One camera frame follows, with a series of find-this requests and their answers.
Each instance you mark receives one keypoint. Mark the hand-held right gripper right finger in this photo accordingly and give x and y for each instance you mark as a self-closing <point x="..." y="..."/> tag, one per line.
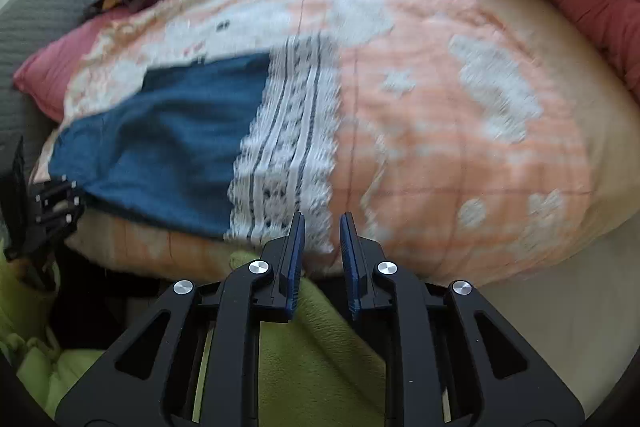
<point x="350" y="257"/>

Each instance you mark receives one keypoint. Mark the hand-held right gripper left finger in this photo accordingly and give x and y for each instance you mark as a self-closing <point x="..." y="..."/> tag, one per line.
<point x="295" y="257"/>

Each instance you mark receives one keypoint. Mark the orange and white blanket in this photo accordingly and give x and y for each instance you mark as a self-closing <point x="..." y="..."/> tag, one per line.
<point x="440" y="117"/>

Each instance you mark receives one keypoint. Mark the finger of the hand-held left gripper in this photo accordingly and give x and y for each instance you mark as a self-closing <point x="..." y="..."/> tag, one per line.
<point x="60" y="222"/>
<point x="57" y="192"/>

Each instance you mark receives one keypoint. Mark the green fleece garment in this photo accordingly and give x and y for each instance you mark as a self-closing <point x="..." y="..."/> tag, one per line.
<point x="310" y="357"/>

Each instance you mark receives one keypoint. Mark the blue denim pants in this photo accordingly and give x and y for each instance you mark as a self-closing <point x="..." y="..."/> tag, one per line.
<point x="165" y="147"/>

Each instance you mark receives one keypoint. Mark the pink quilted bedsheet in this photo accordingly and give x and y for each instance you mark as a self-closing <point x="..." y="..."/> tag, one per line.
<point x="50" y="72"/>

